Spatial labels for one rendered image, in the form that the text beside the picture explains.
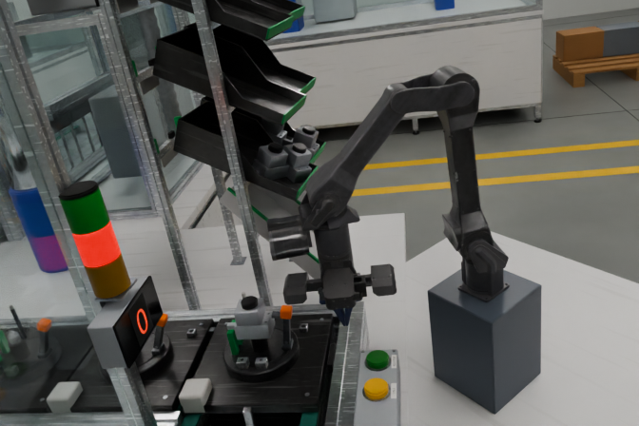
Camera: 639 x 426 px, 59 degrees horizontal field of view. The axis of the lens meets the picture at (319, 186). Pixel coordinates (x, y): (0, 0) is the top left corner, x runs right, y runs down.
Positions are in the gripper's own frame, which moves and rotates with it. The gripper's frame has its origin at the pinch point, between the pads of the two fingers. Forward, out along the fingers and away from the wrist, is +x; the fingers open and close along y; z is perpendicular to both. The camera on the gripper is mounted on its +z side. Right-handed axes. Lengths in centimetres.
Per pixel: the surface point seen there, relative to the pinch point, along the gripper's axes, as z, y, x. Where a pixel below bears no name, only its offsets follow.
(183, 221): -87, -57, 21
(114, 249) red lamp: 16.3, -27.6, -24.5
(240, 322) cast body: -0.5, -18.6, 1.4
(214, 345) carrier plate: -6.7, -26.8, 10.7
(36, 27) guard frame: -94, -90, -47
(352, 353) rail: -2.2, 0.1, 11.6
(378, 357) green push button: 0.9, 5.0, 10.4
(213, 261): -58, -41, 21
